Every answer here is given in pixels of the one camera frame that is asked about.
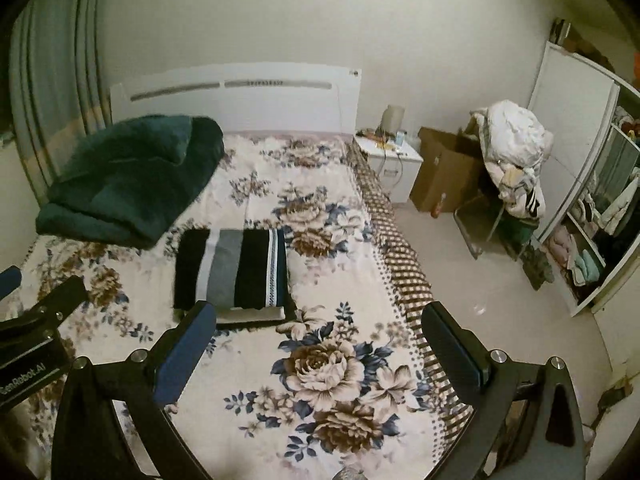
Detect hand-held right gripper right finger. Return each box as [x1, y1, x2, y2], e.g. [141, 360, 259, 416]
[421, 301, 587, 480]

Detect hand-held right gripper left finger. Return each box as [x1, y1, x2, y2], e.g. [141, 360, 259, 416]
[52, 301, 217, 480]

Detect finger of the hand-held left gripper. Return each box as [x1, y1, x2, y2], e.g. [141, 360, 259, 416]
[0, 266, 24, 302]
[22, 275, 89, 333]

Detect black grey striped shirt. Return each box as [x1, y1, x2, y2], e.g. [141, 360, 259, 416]
[172, 227, 298, 329]

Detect folded pastel clothes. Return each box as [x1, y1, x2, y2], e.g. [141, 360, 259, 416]
[546, 225, 607, 287]

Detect pile of white clothes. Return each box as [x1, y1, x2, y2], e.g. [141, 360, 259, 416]
[470, 100, 555, 221]

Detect dark green cloth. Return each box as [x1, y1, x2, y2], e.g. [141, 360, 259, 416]
[519, 242, 557, 290]

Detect dark green blanket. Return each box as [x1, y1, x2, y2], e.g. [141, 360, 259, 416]
[35, 115, 225, 250]

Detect floral printed bed sheet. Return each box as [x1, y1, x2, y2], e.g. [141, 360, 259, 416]
[20, 132, 476, 480]

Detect brown cardboard box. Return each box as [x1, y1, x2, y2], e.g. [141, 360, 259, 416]
[409, 126, 490, 213]

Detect white nightstand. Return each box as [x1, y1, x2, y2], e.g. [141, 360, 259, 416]
[354, 132, 425, 205]

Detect grey striped curtain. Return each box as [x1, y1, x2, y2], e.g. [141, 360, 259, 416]
[9, 0, 115, 198]

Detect grey table lamp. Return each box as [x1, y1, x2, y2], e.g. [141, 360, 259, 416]
[381, 105, 405, 134]

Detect white bed headboard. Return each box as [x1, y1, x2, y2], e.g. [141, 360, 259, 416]
[109, 63, 363, 137]

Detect white wardrobe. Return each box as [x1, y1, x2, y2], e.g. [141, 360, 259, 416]
[527, 42, 640, 317]

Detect metal frame chair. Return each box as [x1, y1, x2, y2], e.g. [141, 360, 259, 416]
[454, 191, 540, 261]

